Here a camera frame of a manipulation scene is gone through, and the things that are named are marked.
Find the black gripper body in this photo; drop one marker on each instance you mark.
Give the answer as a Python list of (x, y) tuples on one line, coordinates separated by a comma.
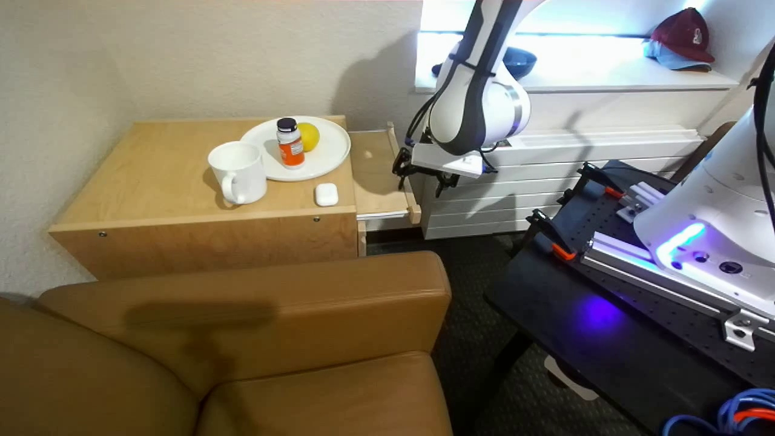
[(427, 169)]

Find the wooden nightstand drawer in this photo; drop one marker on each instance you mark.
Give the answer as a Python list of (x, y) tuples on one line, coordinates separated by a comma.
[(375, 172)]

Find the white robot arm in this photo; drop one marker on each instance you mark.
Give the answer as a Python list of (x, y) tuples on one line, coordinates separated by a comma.
[(476, 98)]

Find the white round plate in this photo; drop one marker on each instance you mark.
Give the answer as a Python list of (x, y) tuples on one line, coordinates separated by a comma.
[(330, 153)]

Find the white earbud case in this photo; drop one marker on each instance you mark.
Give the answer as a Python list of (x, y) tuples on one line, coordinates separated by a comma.
[(327, 195)]

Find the yellow lemon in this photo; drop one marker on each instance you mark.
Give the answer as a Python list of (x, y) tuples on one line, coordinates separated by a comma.
[(310, 137)]

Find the orange pill bottle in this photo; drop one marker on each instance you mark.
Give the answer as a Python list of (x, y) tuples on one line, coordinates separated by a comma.
[(290, 147)]

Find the white slatted heater unit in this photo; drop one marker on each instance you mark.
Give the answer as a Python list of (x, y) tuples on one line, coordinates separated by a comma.
[(565, 178)]

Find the black orange clamp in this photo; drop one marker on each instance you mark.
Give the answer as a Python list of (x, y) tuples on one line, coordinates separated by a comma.
[(602, 186), (553, 243)]

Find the dark blue bowl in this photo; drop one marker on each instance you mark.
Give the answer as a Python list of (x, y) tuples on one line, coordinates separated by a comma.
[(521, 60)]

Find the white ceramic mug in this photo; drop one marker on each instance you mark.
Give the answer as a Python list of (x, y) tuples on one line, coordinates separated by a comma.
[(243, 172)]

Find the white window sill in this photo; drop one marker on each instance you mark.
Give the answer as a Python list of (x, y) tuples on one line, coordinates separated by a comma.
[(597, 72)]

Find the white flat floor object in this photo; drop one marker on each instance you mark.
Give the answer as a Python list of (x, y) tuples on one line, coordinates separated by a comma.
[(569, 378)]

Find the black robot table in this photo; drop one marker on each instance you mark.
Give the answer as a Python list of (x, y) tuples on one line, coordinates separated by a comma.
[(614, 355)]

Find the tan leather armchair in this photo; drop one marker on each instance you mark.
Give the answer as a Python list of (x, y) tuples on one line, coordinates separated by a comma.
[(243, 363)]

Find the light wooden nightstand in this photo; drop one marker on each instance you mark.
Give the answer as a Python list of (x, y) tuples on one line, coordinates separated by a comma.
[(145, 184)]

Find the dark red baseball cap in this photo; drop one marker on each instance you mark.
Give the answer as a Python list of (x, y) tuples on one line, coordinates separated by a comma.
[(684, 35)]

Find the aluminium profile rail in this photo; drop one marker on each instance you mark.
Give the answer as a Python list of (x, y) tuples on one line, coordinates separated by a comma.
[(645, 273)]

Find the metal corner bracket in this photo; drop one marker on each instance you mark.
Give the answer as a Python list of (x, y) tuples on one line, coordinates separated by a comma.
[(742, 330)]

